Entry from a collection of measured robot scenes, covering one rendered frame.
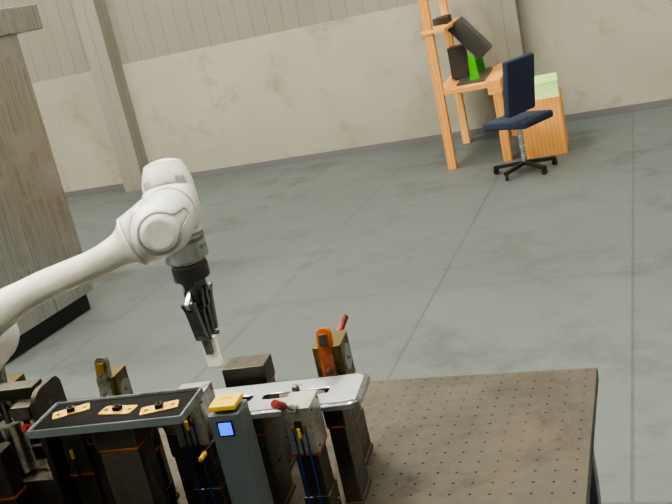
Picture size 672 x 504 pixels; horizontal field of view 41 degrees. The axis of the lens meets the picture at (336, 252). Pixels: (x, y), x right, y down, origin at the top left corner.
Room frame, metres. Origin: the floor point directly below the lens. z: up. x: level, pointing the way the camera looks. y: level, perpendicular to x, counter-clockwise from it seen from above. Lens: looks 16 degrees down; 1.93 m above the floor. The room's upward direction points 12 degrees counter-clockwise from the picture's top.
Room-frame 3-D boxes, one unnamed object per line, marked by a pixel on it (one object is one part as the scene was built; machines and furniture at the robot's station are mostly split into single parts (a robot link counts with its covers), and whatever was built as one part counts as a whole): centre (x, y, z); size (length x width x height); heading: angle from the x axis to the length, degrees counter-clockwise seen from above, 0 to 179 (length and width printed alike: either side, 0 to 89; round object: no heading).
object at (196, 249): (1.78, 0.30, 1.50); 0.09 x 0.09 x 0.06
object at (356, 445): (2.07, 0.08, 0.84); 0.12 x 0.05 x 0.29; 165
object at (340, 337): (2.27, 0.06, 0.88); 0.14 x 0.09 x 0.36; 165
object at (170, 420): (1.85, 0.55, 1.16); 0.37 x 0.14 x 0.02; 75
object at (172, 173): (1.77, 0.30, 1.61); 0.13 x 0.11 x 0.16; 1
